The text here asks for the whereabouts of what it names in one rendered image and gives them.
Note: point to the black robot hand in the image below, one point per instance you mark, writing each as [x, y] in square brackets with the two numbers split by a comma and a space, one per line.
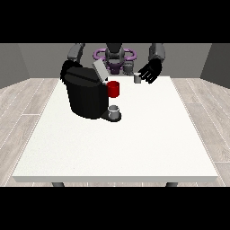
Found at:
[67, 66]
[152, 70]

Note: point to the small grey coffee pod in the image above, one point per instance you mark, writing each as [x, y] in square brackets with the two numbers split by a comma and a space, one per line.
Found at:
[137, 77]

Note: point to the pale grey machine lid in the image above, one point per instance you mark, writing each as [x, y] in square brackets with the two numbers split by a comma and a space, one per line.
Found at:
[100, 69]

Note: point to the black coffee machine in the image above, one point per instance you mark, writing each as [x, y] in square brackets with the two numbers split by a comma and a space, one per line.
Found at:
[86, 94]

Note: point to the red pod holder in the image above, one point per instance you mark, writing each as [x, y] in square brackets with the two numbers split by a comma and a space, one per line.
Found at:
[113, 88]

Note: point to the grey robot trunk purple rings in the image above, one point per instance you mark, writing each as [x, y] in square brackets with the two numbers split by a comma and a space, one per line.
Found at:
[114, 57]

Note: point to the small grey cup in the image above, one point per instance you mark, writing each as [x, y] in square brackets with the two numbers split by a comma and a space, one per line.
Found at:
[114, 111]

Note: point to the dark table leg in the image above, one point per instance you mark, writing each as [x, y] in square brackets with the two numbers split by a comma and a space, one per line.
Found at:
[58, 184]
[172, 184]

